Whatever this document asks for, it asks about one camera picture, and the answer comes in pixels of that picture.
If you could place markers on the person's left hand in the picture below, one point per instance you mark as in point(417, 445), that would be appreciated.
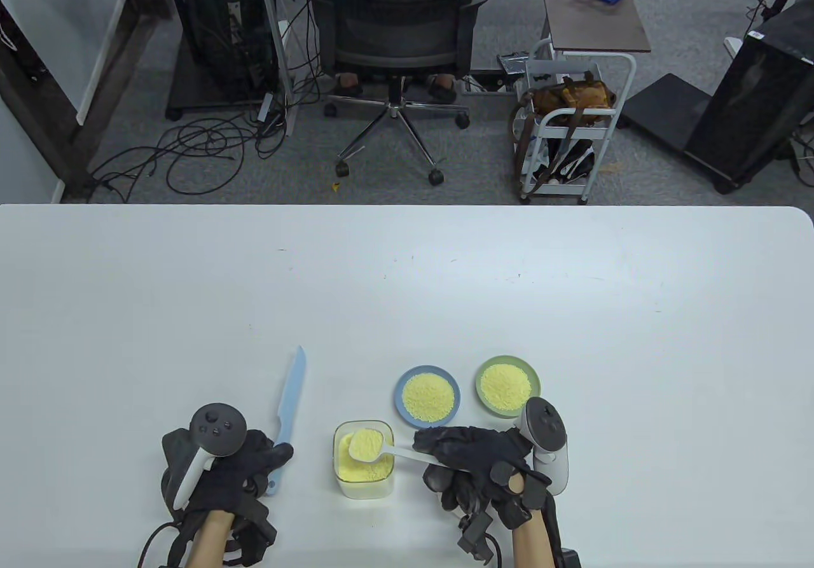
point(238, 472)

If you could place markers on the person's right hand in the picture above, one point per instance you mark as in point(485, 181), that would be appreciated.
point(477, 450)

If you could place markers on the yellow chicken bouillon pile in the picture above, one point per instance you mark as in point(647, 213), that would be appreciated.
point(429, 396)
point(505, 385)

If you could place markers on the light blue plastic knife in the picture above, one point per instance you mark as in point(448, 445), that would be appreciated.
point(291, 396)

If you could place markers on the white plastic coffee spoon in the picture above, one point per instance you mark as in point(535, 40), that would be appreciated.
point(365, 444)

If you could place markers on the glass chicken bouillon jar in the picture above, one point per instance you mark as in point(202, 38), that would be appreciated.
point(356, 482)

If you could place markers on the person's right forearm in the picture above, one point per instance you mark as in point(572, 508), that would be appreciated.
point(531, 542)

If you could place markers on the person's left forearm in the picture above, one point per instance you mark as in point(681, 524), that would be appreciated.
point(208, 542)

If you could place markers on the grey white handheld controller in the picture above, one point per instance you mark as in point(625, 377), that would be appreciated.
point(544, 425)
point(219, 428)

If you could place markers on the green round dish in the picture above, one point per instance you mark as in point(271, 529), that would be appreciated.
point(486, 366)

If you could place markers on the blue round dish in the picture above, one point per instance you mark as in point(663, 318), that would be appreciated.
point(399, 396)

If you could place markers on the black and white bag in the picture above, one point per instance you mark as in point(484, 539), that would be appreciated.
point(569, 161)

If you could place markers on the white rolling cart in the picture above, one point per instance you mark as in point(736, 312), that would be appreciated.
point(582, 111)

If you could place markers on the brown leather bag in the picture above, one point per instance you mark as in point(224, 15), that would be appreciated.
point(572, 94)

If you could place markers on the black flat floor platform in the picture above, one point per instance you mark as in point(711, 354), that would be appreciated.
point(668, 107)

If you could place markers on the dark wooden desk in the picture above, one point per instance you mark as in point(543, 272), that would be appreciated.
point(38, 119)

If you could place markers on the black mesh office chair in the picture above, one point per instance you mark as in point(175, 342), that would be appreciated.
point(394, 27)

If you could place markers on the brown side table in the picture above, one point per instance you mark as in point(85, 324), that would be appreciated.
point(598, 21)

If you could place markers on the black computer tower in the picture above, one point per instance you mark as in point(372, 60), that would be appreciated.
point(757, 97)
point(222, 21)

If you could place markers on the white metal desk leg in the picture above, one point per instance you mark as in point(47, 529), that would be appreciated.
point(273, 21)

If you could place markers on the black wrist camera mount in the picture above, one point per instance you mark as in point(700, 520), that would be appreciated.
point(477, 536)

